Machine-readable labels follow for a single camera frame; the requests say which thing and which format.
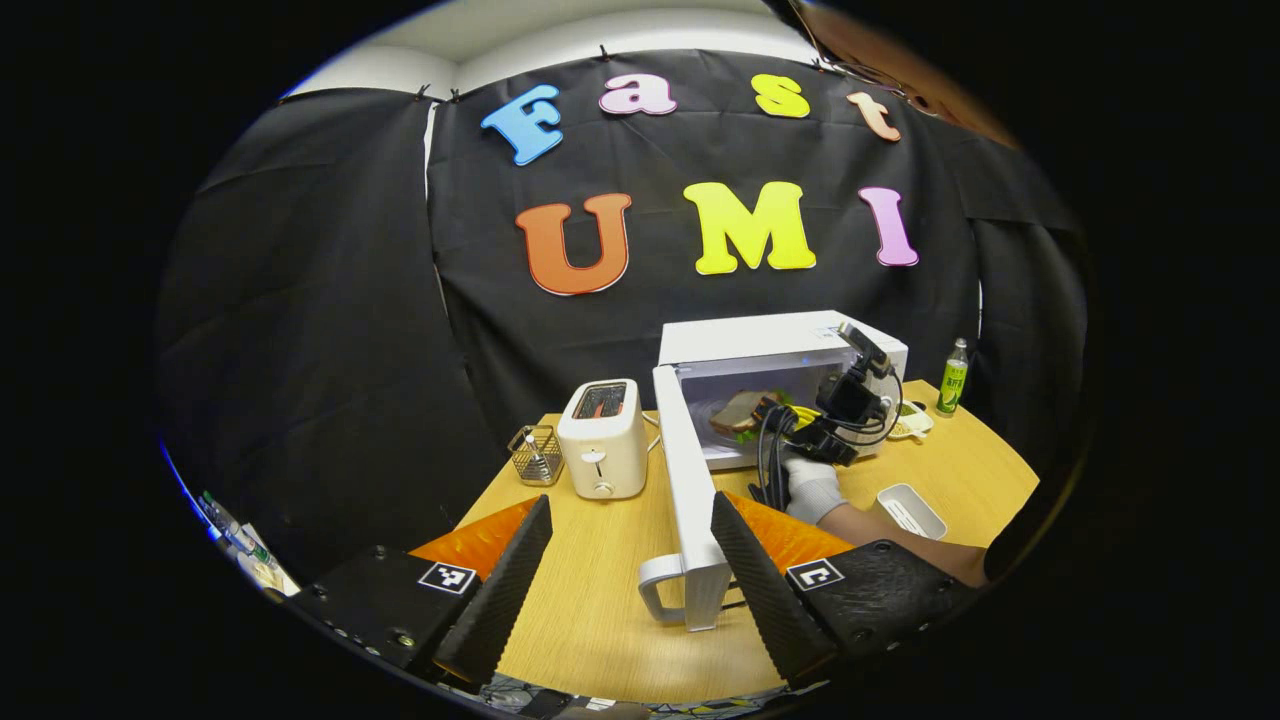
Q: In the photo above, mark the pale side shelf clutter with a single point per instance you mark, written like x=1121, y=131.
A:
x=262, y=572

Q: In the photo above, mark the green drink bottle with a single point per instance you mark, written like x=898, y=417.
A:
x=953, y=380

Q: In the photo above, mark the small white rectangular tray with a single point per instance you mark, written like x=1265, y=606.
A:
x=910, y=512

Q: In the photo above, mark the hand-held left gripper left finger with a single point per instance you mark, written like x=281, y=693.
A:
x=500, y=595

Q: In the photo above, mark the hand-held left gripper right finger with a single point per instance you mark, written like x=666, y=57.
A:
x=765, y=595

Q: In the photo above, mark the divided white plate of grains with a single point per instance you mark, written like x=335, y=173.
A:
x=912, y=425

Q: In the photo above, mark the sandwich with lettuce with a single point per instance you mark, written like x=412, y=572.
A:
x=735, y=412

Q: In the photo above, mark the white toaster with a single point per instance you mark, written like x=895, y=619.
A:
x=600, y=440

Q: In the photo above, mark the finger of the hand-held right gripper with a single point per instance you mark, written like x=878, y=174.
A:
x=775, y=410

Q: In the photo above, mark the white microwave oven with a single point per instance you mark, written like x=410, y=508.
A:
x=760, y=335

